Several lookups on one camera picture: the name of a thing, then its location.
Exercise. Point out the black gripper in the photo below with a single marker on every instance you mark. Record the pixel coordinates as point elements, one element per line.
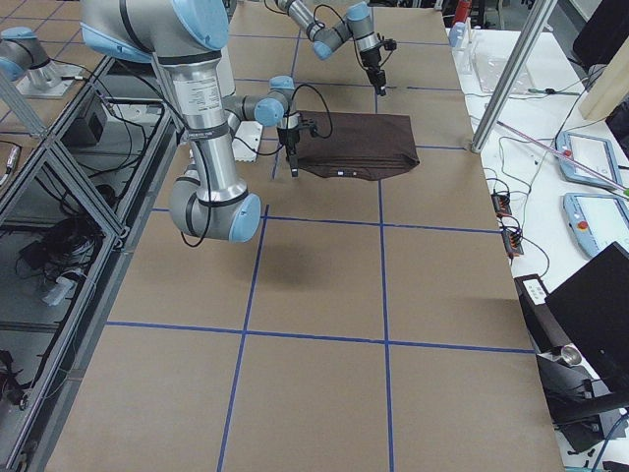
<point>289,138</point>
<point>371,61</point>

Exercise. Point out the dark brown t-shirt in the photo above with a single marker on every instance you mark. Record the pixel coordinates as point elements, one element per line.
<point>358,145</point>

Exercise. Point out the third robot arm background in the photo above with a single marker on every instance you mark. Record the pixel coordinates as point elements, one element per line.
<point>24,61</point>

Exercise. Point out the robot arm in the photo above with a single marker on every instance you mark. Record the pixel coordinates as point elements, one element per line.
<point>356,25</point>
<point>185,38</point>

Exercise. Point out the red cylinder bottle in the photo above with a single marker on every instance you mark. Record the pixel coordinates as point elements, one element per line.
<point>462,11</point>

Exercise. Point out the clear plastic tray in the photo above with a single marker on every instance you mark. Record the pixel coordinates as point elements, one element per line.
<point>489,70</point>

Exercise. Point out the orange black connector board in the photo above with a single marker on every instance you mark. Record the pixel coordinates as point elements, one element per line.
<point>510,228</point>

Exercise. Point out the upper blue teach pendant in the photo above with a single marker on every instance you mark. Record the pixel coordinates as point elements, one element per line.
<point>595,153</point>

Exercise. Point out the blue teach pendant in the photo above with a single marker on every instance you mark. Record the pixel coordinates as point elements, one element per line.
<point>596,221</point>
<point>595,153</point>

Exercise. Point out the wooden beam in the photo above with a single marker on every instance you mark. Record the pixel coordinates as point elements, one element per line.
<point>609,89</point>

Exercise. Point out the lower blue teach pendant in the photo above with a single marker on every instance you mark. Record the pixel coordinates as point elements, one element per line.
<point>596,221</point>

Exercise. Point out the long reach grabber stick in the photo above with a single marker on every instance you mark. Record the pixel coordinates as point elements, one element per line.
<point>566,156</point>

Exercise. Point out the white remote on box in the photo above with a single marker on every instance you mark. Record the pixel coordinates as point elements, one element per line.
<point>535,290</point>

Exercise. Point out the black monitor on stand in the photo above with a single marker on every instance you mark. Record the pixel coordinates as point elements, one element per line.
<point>591,307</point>

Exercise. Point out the steel cup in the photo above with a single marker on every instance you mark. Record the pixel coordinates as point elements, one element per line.
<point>569,356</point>

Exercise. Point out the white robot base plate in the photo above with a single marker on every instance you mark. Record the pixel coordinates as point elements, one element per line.
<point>247,140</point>

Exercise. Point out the grey aluminium corner post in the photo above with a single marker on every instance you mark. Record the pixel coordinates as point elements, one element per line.
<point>518,58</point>

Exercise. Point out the aluminium frame side rack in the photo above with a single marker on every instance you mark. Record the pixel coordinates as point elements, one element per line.
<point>74,202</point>

